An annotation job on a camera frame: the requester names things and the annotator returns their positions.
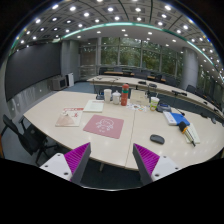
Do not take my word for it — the colourful sticker sheet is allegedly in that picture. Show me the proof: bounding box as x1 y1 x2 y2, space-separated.
126 103 147 112

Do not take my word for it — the pink mouse pad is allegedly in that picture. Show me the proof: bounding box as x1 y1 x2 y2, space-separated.
83 115 124 139

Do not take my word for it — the white paper cup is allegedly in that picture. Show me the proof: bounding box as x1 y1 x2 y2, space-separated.
104 89 112 103

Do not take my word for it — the white paper tray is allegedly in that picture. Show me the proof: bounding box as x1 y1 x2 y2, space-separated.
84 100 104 113

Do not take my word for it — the black computer mouse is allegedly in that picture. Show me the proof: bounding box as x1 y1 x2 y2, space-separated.
150 134 165 144

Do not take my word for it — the beige paper bag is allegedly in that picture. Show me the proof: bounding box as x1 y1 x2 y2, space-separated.
130 89 149 106

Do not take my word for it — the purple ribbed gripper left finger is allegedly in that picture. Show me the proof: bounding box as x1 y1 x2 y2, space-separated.
41 142 91 185

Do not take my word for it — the red and white booklet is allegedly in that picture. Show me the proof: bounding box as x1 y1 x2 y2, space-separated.
55 107 83 127

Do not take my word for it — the white lidded mug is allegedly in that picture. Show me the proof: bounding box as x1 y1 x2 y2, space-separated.
112 91 121 105

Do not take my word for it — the blue folder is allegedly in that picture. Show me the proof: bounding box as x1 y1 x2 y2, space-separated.
163 111 190 126

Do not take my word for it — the black office chair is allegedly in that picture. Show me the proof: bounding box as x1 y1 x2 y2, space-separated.
3 115 56 163

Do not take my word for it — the black and orange tool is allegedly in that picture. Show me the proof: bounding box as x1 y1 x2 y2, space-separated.
179 122 196 146

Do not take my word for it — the grey cabinet box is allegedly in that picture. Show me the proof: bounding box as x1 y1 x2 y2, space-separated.
51 77 67 91

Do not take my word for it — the green and white cup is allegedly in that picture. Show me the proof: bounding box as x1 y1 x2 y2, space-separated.
150 97 160 111

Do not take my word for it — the long curved rear table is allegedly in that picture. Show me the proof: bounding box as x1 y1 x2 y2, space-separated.
88 75 224 121

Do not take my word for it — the white keyboard-like box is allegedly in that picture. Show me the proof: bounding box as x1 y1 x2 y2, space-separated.
185 123 201 144

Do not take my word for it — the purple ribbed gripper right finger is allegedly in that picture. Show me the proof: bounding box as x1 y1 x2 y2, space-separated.
133 143 180 185

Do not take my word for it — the large dark wall screen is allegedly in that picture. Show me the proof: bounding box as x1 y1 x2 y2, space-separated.
5 43 61 101

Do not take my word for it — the red thermos bottle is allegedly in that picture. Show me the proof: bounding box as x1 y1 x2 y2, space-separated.
121 83 129 106

